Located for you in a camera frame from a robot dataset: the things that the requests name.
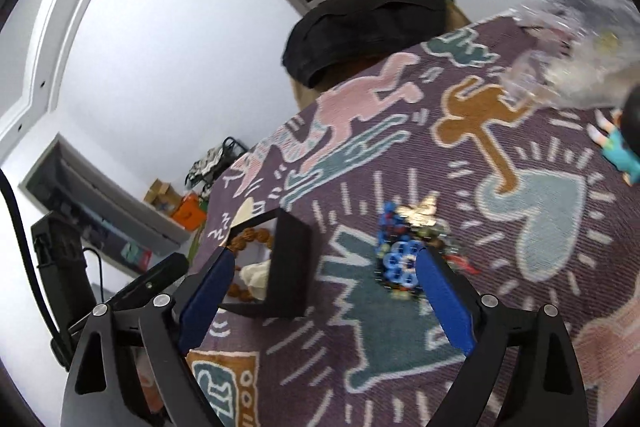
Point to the orange box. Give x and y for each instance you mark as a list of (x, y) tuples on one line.
[(189, 214)]

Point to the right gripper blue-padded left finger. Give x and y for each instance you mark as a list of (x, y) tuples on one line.
[(167, 312)]

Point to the patterned purple woven blanket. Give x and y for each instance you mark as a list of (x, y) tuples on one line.
[(528, 210)]

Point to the black shoe rack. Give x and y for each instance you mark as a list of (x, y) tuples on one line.
[(205, 171)]

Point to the small cartoon figurine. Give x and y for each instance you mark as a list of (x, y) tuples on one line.
[(619, 139)]

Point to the black jacket on chair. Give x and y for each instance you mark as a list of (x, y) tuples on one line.
[(337, 32)]

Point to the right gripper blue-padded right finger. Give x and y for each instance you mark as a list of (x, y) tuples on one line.
[(546, 387)]

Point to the gold butterfly hair clip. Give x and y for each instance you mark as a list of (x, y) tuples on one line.
[(423, 214)]

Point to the cardboard box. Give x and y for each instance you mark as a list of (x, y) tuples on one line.
[(163, 197)]

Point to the clear plastic bag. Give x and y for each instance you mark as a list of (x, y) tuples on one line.
[(585, 53)]

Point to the black square jewelry box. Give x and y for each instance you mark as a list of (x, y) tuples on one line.
[(270, 262)]

